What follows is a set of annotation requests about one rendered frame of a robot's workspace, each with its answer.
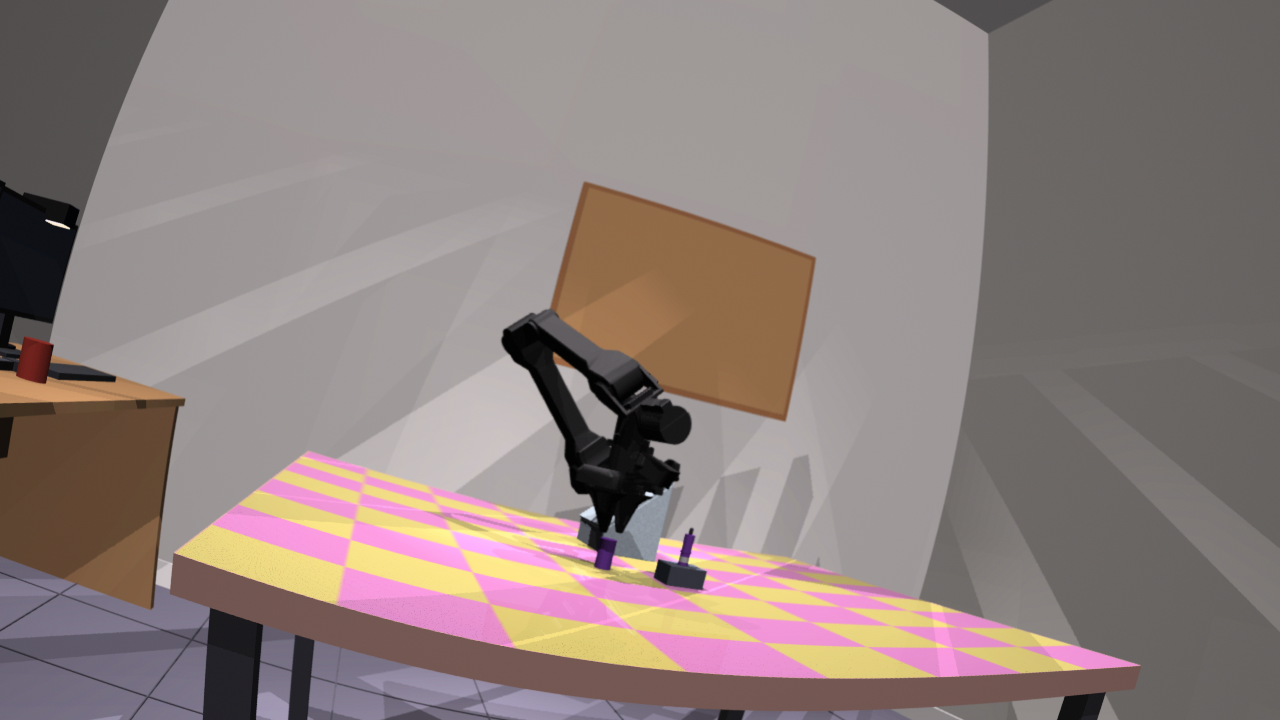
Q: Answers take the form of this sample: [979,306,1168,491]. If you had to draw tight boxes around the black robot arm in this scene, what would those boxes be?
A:
[502,309,692,496]

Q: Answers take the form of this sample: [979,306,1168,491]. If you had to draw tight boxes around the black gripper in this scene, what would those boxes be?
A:
[576,433,664,533]

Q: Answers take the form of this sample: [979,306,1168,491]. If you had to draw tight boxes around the purple cylinder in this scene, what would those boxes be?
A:
[594,537,617,570]
[678,528,695,568]

